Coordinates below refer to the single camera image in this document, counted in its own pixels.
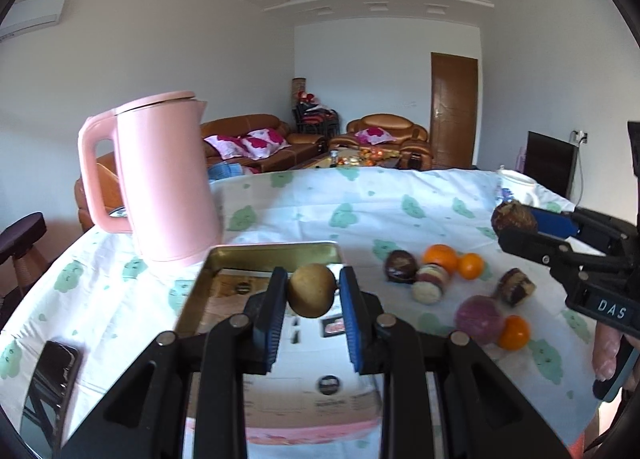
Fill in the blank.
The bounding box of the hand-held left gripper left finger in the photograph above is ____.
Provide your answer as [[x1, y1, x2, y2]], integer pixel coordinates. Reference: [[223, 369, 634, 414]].
[[60, 266, 291, 459]]

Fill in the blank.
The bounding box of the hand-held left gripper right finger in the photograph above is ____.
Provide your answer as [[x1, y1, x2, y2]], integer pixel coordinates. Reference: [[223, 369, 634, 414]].
[[339, 265, 571, 459]]

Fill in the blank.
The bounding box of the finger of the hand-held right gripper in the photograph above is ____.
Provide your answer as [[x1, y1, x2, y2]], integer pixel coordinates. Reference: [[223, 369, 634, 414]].
[[497, 229, 608, 290], [527, 205, 631, 260]]

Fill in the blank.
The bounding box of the brown wrinkled passion fruit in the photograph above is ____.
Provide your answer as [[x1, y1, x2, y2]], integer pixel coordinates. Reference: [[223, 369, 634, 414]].
[[490, 201, 540, 237]]

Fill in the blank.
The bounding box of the brown white taro piece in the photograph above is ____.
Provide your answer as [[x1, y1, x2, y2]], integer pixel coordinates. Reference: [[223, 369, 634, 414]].
[[495, 268, 536, 309]]

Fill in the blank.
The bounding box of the gold metal tray pink rim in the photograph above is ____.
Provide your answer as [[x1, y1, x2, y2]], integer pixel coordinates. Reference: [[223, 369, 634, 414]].
[[172, 240, 386, 446]]

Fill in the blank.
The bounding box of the medium orange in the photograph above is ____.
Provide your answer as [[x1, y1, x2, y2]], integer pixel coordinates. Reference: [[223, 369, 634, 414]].
[[498, 315, 531, 351]]

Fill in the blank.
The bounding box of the round purple passion fruit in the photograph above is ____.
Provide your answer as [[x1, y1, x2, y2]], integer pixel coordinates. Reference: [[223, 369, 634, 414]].
[[454, 295, 506, 346]]

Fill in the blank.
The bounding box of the person's right hand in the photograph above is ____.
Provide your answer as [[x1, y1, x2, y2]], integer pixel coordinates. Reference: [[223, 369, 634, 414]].
[[591, 321, 625, 381]]

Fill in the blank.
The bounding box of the black flat television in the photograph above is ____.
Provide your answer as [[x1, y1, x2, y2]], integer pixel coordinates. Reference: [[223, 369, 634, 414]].
[[525, 130, 575, 200]]

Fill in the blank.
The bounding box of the small orange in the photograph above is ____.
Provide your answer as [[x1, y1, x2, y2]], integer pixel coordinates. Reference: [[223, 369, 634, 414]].
[[457, 253, 486, 281]]

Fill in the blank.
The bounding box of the dark purple passion fruit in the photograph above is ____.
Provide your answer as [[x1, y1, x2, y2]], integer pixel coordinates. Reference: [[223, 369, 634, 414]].
[[383, 250, 418, 285]]

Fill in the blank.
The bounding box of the purple white taro piece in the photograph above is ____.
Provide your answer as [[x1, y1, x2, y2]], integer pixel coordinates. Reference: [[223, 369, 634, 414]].
[[411, 264, 451, 306]]

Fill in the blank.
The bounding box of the large orange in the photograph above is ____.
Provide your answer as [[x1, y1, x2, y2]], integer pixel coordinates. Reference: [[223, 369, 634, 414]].
[[422, 244, 460, 276]]

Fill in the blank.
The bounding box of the white green flowered tablecloth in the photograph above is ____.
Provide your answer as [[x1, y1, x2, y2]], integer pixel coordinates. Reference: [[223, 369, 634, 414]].
[[0, 166, 613, 459]]

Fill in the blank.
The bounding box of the blue cloth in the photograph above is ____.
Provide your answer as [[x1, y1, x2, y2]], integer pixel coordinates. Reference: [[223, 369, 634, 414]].
[[207, 162, 256, 182]]

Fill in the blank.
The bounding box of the brown wooden door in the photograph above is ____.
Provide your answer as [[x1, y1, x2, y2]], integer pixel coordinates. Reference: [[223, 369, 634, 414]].
[[431, 52, 478, 170]]

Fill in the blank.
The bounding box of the wooden coffee table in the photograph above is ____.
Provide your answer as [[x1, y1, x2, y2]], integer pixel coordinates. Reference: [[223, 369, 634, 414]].
[[292, 149, 406, 172]]

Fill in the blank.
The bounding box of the pink white flowered pillow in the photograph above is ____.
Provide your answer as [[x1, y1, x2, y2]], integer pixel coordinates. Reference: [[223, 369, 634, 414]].
[[240, 128, 291, 160], [356, 128, 393, 146], [204, 134, 251, 160]]

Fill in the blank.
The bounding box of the pink electric kettle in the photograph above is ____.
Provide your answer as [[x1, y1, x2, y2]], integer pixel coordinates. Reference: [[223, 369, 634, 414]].
[[77, 90, 223, 267]]

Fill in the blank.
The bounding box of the brown leather sofa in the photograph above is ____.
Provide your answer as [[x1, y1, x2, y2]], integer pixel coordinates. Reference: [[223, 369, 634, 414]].
[[200, 114, 328, 174]]

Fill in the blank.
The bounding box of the brown leather armchair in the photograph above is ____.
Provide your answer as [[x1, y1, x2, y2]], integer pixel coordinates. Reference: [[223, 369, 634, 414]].
[[327, 114, 432, 170]]

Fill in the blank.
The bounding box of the dark cluttered rack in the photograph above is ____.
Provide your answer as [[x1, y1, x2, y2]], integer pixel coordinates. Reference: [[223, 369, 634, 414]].
[[292, 101, 341, 137]]

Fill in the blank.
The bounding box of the brown leather chair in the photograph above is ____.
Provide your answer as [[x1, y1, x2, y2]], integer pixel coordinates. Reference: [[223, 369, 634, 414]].
[[75, 151, 131, 232]]

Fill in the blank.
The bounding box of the black smartphone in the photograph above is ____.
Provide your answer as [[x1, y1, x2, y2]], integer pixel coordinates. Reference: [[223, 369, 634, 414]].
[[20, 339, 82, 450]]

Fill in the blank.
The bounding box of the dark round stool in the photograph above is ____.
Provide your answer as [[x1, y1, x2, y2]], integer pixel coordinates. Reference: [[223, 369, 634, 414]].
[[0, 212, 47, 300]]

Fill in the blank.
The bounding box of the white wall air conditioner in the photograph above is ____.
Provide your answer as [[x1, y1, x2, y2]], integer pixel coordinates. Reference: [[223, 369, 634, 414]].
[[0, 0, 67, 42]]

